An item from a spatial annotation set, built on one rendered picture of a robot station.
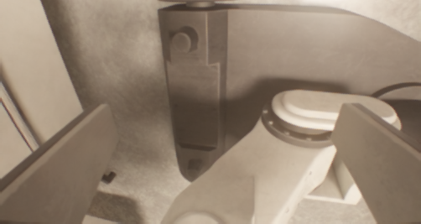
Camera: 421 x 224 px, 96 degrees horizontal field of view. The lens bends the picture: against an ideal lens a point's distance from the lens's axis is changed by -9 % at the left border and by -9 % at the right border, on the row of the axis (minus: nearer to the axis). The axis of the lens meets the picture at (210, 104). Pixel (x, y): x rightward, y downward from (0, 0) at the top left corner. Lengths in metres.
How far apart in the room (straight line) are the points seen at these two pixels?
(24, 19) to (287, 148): 0.60
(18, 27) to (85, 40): 0.30
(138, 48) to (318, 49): 0.54
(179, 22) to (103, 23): 0.41
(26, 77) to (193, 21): 0.40
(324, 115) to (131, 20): 0.60
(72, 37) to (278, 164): 0.80
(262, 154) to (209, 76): 0.23
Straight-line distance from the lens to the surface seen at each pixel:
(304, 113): 0.35
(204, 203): 0.22
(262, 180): 0.29
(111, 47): 0.81
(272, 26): 0.45
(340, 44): 0.48
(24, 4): 0.63
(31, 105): 0.62
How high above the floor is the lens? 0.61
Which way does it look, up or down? 57 degrees down
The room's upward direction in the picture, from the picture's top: 157 degrees counter-clockwise
